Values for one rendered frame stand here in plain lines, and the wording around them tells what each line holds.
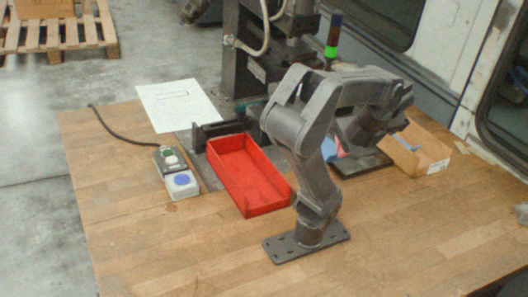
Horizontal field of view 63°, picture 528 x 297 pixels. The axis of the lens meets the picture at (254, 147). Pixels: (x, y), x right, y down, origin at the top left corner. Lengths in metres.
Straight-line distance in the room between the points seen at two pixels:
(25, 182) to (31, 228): 0.37
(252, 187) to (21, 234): 1.50
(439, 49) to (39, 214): 1.96
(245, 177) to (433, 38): 0.88
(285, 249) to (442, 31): 0.99
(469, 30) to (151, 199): 1.10
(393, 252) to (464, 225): 0.22
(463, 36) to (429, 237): 0.73
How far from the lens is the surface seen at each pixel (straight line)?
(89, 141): 1.29
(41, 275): 2.18
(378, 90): 0.82
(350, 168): 1.19
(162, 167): 1.12
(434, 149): 1.34
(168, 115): 1.37
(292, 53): 1.13
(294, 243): 0.98
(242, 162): 1.17
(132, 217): 1.04
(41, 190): 2.58
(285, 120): 0.68
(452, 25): 1.62
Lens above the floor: 1.63
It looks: 36 degrees down
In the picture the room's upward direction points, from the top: 5 degrees clockwise
